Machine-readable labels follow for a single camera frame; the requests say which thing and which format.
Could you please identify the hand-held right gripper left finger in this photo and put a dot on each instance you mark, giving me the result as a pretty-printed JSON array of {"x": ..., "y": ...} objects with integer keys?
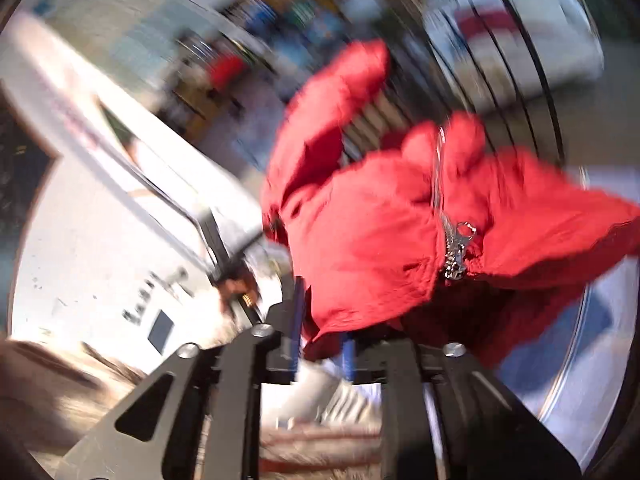
[{"x": 296, "y": 310}]

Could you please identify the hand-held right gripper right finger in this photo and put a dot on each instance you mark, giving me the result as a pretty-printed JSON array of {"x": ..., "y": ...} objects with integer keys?
[{"x": 348, "y": 355}]

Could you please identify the red jacket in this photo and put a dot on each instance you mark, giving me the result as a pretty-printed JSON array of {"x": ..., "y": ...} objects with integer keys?
[{"x": 380, "y": 230}]

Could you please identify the black iron railing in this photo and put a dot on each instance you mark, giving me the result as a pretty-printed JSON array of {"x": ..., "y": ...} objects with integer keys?
[{"x": 552, "y": 110}]

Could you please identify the white cushioned sofa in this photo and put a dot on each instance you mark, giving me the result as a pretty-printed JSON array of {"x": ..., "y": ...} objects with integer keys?
[{"x": 540, "y": 35}]

